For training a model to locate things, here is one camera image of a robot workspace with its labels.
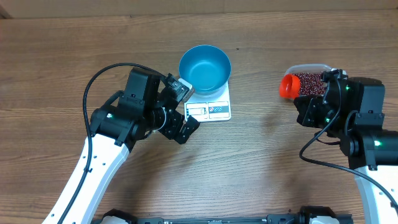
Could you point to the clear plastic bean container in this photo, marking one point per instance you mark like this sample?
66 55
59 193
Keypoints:
308 68

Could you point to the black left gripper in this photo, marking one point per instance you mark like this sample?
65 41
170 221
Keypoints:
187 130

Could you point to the red beans in container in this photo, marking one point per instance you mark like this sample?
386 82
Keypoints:
311 84

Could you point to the white digital kitchen scale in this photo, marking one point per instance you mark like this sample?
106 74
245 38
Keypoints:
209 108

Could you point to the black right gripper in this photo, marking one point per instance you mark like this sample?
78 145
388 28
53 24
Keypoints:
310 111

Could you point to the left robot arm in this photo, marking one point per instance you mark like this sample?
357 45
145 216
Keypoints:
147 104

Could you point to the red measuring scoop blue handle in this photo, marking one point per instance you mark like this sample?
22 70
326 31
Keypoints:
290 86

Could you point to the blue bowl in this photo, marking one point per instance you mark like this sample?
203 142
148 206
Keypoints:
206 67

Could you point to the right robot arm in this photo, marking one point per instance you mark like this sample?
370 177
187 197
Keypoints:
351 111

